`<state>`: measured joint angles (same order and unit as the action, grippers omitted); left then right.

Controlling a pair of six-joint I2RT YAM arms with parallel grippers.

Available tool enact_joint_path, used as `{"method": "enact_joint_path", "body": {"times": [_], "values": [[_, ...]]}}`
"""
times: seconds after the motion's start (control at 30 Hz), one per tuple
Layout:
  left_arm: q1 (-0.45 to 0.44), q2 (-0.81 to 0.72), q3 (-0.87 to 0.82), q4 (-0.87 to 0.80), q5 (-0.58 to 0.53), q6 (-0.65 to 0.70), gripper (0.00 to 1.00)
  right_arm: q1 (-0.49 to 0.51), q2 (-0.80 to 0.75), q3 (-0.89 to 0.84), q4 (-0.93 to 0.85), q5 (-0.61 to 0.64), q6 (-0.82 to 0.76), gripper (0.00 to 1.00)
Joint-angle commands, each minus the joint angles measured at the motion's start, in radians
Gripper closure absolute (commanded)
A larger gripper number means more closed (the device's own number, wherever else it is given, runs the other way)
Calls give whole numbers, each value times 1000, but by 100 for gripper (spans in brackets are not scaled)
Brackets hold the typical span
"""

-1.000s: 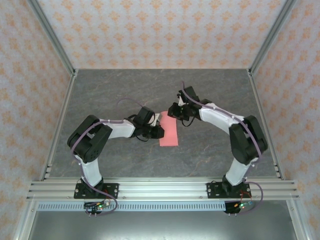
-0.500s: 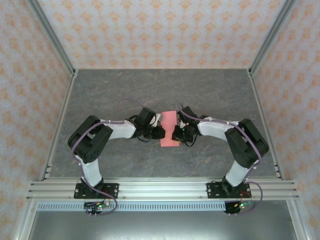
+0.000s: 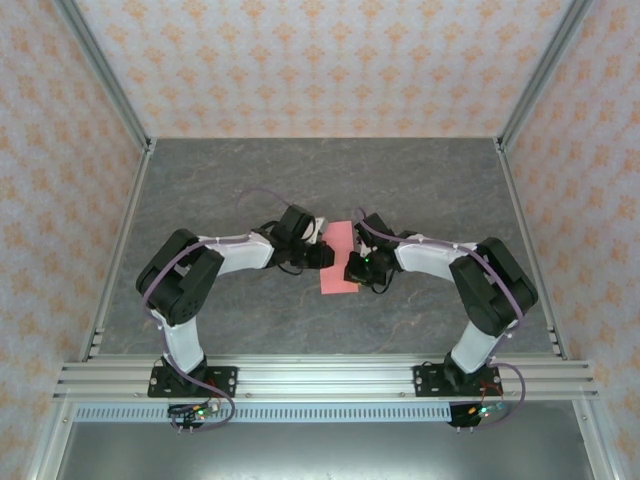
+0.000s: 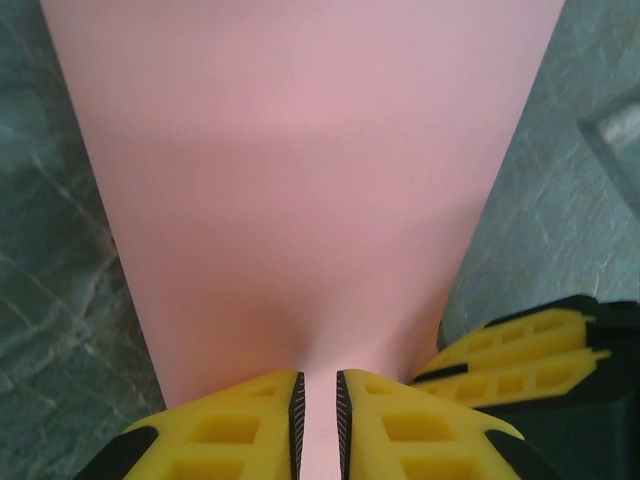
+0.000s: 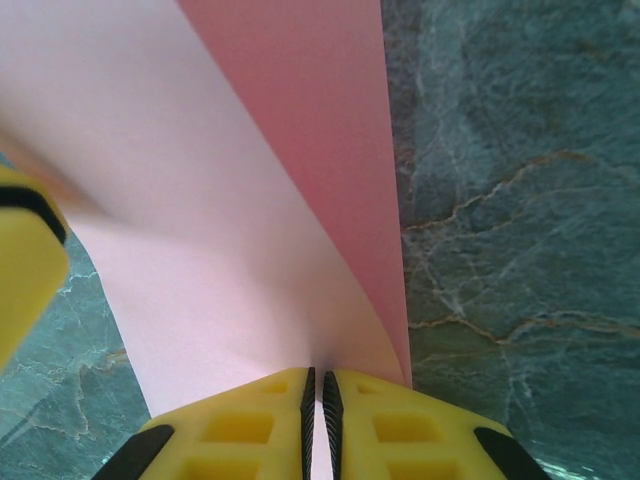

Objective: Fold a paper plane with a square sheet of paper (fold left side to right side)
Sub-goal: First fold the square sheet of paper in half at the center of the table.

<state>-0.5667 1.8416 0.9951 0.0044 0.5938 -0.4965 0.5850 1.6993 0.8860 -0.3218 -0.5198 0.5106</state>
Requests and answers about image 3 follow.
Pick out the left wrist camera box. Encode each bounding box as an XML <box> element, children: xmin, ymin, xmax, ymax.
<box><xmin>304</xmin><ymin>215</ymin><xmax>329</xmax><ymax>246</ymax></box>

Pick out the pink paper sheet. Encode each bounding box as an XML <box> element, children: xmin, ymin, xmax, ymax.
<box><xmin>318</xmin><ymin>220</ymin><xmax>360</xmax><ymax>295</ymax></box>

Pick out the aluminium side rail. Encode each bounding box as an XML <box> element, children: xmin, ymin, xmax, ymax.
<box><xmin>493</xmin><ymin>138</ymin><xmax>571</xmax><ymax>362</ymax></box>
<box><xmin>77</xmin><ymin>139</ymin><xmax>157</xmax><ymax>362</ymax></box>

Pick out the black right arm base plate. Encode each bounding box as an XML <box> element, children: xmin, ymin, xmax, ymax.
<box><xmin>412</xmin><ymin>364</ymin><xmax>502</xmax><ymax>400</ymax></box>

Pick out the grey slotted cable duct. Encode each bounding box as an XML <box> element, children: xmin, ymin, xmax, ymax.
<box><xmin>73</xmin><ymin>405</ymin><xmax>454</xmax><ymax>424</ymax></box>

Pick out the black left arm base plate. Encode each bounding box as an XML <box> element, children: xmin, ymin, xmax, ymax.
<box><xmin>147</xmin><ymin>366</ymin><xmax>239</xmax><ymax>400</ymax></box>

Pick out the grey metal sheet panel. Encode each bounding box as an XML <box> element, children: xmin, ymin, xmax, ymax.
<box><xmin>54</xmin><ymin>422</ymin><xmax>596</xmax><ymax>480</ymax></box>

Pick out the aluminium mounting rail beam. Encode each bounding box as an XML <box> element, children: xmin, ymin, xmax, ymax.
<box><xmin>53</xmin><ymin>354</ymin><xmax>600</xmax><ymax>403</ymax></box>

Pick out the short aluminium frame post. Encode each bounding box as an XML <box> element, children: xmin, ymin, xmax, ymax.
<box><xmin>572</xmin><ymin>399</ymin><xmax>616</xmax><ymax>480</ymax></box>
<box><xmin>27</xmin><ymin>401</ymin><xmax>76</xmax><ymax>480</ymax></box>

